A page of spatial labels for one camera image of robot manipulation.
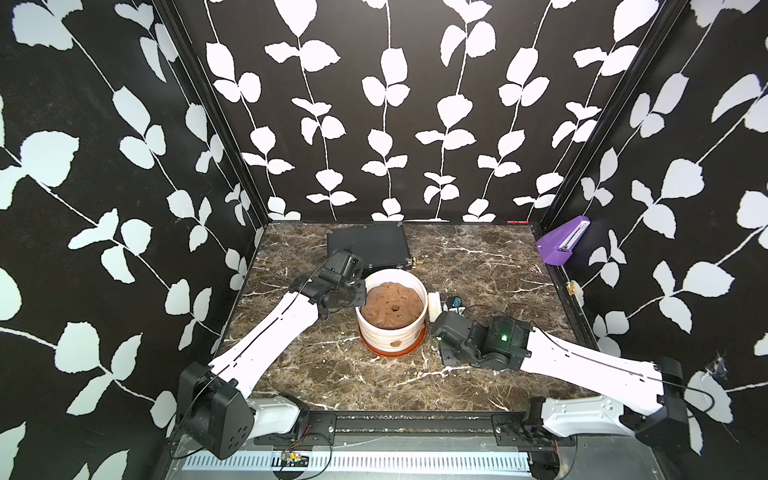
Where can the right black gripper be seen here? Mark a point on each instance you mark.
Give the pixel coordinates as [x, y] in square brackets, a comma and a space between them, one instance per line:
[445, 357]

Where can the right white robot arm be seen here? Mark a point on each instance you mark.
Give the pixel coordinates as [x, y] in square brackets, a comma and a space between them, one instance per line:
[643, 400]

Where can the black hard case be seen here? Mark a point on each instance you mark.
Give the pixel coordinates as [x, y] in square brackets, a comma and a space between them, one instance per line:
[380, 246]

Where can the black front mounting rail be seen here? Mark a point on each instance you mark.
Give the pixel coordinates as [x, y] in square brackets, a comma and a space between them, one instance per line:
[420, 427]

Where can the purple wall bracket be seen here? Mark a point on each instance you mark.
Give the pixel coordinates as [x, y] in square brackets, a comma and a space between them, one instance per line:
[556, 247]

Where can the white ceramic pot with mud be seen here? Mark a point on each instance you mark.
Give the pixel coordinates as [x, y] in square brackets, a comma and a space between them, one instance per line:
[392, 323]

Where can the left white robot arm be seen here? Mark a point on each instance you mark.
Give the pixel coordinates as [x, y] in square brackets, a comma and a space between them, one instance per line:
[214, 406]

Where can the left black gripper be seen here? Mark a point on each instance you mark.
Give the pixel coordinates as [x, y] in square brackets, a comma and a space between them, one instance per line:
[360, 286]

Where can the white slotted cable duct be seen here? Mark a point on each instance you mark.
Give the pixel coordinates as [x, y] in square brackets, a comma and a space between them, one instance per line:
[462, 463]

